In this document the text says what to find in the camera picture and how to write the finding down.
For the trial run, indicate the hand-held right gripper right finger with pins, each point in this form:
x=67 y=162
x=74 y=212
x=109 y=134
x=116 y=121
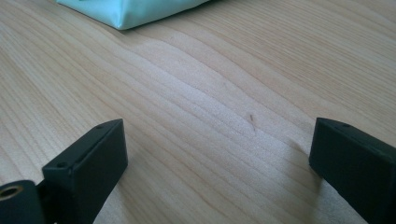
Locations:
x=355 y=168

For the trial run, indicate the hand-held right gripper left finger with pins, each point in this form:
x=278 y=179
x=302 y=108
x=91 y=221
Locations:
x=84 y=168

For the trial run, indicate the teal shirt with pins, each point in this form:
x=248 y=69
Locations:
x=130 y=11

